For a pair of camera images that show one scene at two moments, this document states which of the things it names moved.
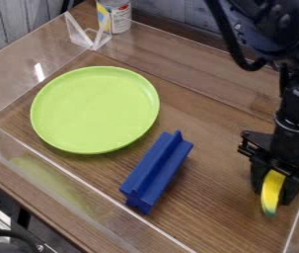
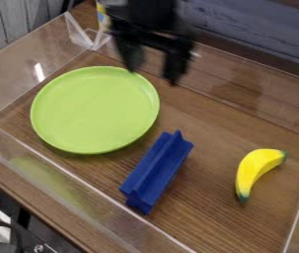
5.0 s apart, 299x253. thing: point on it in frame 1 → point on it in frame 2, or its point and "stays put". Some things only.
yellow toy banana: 271,192 → 257,162
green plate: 96,110 stays put
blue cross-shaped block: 150,179 stays put
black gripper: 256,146 → 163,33
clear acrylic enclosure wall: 113,124 stays put
